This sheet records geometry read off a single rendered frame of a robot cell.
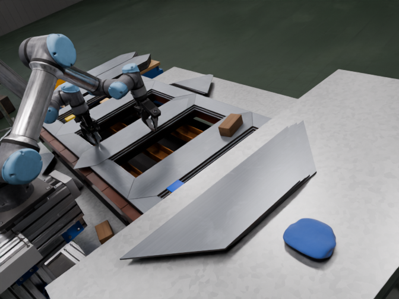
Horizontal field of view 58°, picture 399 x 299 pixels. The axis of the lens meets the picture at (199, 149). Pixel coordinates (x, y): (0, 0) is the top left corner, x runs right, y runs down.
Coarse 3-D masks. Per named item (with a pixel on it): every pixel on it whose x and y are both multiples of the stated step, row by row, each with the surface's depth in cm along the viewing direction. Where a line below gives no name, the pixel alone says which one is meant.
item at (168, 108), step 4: (164, 104) 206; (168, 104) 205; (172, 104) 204; (160, 108) 204; (164, 108) 203; (168, 108) 202; (172, 108) 200; (176, 108) 199; (180, 108) 198; (168, 112) 197; (172, 112) 196; (176, 112) 195; (180, 112) 194
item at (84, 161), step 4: (80, 156) 183; (84, 156) 182; (80, 160) 179; (84, 160) 178; (88, 160) 177; (80, 164) 176; (84, 164) 175; (88, 164) 174; (92, 164) 173; (96, 164) 172
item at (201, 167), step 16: (96, 96) 243; (160, 96) 222; (192, 96) 206; (112, 112) 218; (208, 112) 189; (160, 128) 188; (256, 128) 164; (112, 160) 176; (208, 160) 154; (192, 176) 150
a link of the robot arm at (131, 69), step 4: (128, 64) 167; (132, 64) 166; (124, 68) 164; (128, 68) 163; (132, 68) 164; (136, 68) 165; (124, 72) 164; (128, 72) 164; (132, 72) 164; (136, 72) 165; (132, 76) 164; (136, 76) 165; (140, 76) 168; (136, 80) 165; (140, 80) 168; (136, 84) 167; (140, 84) 169; (132, 88) 169; (136, 88) 169
